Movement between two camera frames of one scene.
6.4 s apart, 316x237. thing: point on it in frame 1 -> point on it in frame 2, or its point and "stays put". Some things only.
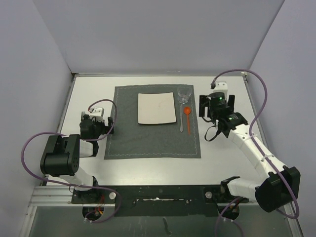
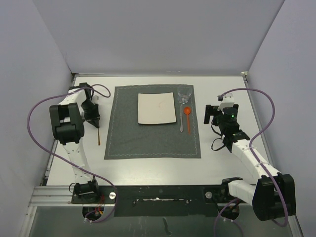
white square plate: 156,108 stays put
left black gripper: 105,129 -> 93,119
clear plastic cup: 183,93 stays put
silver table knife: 181,111 stays put
